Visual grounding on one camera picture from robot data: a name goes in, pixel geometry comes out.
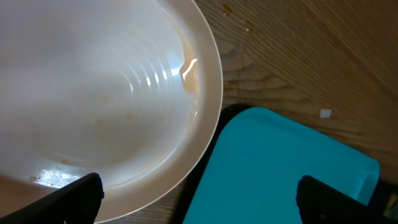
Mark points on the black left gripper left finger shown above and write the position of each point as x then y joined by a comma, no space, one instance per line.
77,202

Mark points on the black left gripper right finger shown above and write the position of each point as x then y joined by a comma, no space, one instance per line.
318,203

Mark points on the pinkish white plate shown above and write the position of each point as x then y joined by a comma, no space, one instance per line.
131,90

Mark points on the teal plastic tray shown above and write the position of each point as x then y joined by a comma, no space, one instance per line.
257,162

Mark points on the small white paper scrap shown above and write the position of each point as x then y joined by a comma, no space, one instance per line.
325,113

